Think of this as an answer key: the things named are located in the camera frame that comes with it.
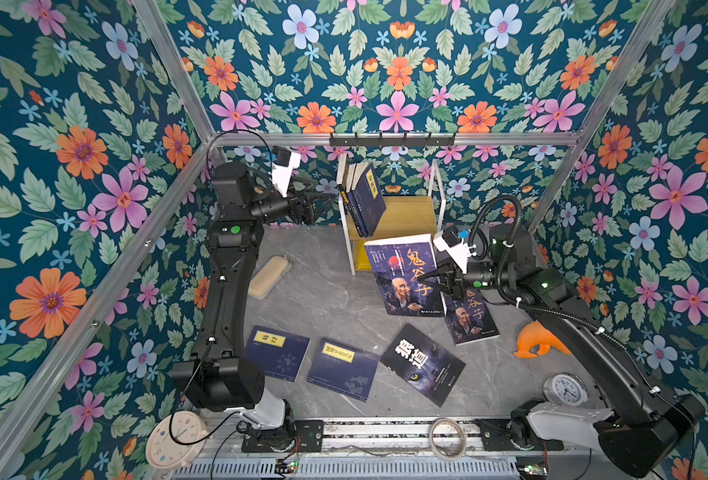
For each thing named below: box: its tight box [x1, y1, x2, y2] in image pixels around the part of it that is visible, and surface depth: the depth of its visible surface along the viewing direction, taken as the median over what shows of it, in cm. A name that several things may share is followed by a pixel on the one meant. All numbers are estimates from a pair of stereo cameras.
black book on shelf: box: [336, 153, 364, 238], surface depth 81 cm
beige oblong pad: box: [248, 254, 293, 301], surface depth 103 cm
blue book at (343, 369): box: [306, 338, 380, 403], surface depth 86 cm
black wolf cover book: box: [380, 322, 466, 408], surface depth 86 cm
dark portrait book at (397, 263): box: [364, 234, 446, 317], surface depth 65 cm
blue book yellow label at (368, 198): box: [351, 162, 387, 238], surface depth 86 cm
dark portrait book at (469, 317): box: [440, 288, 501, 346], surface depth 94 cm
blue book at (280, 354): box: [245, 325, 311, 382], surface depth 90 cm
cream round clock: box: [145, 410, 208, 469], surface depth 72 cm
